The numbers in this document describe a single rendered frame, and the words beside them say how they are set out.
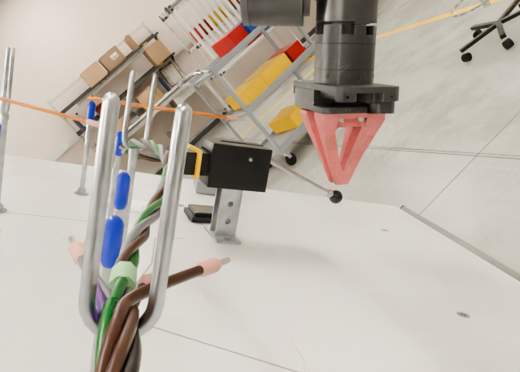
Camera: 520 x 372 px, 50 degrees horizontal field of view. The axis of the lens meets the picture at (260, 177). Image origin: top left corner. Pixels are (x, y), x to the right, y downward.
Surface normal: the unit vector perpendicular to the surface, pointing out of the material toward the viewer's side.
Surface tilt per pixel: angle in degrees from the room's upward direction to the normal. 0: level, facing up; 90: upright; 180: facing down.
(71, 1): 90
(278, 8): 104
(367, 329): 50
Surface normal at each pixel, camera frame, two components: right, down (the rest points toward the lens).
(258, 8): -0.11, 0.69
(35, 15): 0.30, 0.08
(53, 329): 0.17, -0.97
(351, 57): 0.04, 0.22
